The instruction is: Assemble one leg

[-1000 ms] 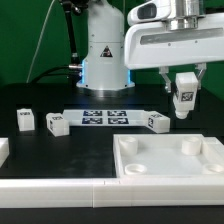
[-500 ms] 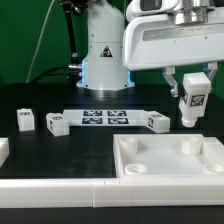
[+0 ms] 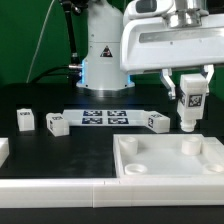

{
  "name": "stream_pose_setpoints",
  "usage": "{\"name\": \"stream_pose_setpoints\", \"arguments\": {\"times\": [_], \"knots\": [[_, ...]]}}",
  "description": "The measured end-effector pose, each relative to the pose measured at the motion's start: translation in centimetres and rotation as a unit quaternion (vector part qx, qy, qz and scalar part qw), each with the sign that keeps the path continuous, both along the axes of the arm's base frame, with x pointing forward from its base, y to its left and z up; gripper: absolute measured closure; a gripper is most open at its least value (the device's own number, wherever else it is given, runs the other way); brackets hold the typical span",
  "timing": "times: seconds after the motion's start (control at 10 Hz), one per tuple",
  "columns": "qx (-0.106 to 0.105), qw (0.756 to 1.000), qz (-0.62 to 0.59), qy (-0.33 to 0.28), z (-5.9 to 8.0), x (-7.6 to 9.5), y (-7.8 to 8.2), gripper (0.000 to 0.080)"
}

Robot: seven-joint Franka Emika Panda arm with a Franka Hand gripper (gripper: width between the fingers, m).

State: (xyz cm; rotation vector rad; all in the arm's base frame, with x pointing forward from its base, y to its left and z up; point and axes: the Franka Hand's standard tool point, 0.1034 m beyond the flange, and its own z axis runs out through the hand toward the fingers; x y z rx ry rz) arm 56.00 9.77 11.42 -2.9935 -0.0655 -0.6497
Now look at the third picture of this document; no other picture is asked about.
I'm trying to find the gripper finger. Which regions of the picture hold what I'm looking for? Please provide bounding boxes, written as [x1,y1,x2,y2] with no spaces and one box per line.
[160,68,176,100]
[202,64,214,83]

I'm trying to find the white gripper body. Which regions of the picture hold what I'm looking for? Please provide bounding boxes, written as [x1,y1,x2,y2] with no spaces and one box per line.
[120,14,224,74]

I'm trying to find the white square tabletop part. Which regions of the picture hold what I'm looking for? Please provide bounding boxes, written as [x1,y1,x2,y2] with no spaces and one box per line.
[113,134,224,178]

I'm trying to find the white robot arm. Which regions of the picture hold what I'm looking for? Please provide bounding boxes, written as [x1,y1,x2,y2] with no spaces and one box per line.
[80,0,224,99]

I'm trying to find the white sheet with fiducial tags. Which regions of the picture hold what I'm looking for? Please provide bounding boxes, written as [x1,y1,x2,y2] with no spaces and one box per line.
[63,109,144,126]

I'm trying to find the white U-shaped obstacle fence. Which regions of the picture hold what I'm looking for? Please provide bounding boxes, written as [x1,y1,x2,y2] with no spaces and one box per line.
[0,136,224,209]

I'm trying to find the black cable bundle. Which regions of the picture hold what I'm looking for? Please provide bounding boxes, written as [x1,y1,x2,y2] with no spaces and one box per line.
[26,64,83,84]

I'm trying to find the white thin cable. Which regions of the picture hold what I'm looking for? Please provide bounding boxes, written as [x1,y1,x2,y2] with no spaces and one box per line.
[25,0,56,84]

